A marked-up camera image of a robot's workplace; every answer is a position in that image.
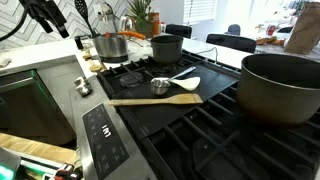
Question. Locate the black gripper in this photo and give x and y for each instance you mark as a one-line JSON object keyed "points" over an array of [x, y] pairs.
{"points": [[40, 10]]}

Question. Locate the large dark grey pot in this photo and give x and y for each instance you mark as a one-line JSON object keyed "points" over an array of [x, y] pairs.
{"points": [[273, 100]]}

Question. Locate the black slotted spoon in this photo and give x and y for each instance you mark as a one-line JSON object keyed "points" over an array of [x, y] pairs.
{"points": [[81, 8]]}

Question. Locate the metal ladle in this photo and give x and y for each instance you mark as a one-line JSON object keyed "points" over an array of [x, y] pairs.
{"points": [[107, 10]]}

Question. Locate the steel utensil holder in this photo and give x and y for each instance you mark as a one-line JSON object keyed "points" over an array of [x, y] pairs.
{"points": [[110, 48]]}

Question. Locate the silver stove knob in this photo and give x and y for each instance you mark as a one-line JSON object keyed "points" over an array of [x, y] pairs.
{"points": [[85, 90], [80, 81]]}

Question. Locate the tall glass pitcher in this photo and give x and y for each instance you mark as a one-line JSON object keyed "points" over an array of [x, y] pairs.
{"points": [[126, 24]]}

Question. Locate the dark dishwasher front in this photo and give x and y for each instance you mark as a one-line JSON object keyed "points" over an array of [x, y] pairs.
{"points": [[26, 113]]}

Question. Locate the orange bottle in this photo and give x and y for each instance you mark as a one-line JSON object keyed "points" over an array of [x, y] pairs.
{"points": [[156, 23]]}

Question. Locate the metal measuring cup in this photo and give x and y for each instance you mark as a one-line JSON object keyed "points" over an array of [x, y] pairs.
{"points": [[159, 87]]}

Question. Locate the black chair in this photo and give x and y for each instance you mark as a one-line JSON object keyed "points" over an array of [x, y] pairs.
{"points": [[233, 42], [178, 31]]}

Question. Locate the wooden spatula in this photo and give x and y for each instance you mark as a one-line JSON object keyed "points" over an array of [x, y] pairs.
{"points": [[180, 99]]}

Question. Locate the red black clamp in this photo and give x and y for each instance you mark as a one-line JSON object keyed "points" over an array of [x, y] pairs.
{"points": [[65, 171]]}

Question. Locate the white window blinds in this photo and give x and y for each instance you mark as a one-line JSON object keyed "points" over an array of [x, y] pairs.
{"points": [[199, 11]]}

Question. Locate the white rice spoon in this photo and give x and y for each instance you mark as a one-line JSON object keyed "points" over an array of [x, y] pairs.
{"points": [[190, 83]]}

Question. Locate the black griddle plate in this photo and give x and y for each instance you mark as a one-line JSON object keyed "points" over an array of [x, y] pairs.
{"points": [[213, 80]]}

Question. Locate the blue grey chair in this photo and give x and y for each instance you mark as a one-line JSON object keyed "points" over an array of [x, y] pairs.
{"points": [[233, 29]]}

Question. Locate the steel gas stove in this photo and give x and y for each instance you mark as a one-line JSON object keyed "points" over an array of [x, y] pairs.
{"points": [[213, 146]]}

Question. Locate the brown paper bag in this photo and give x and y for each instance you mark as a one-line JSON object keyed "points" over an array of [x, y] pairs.
{"points": [[305, 30]]}

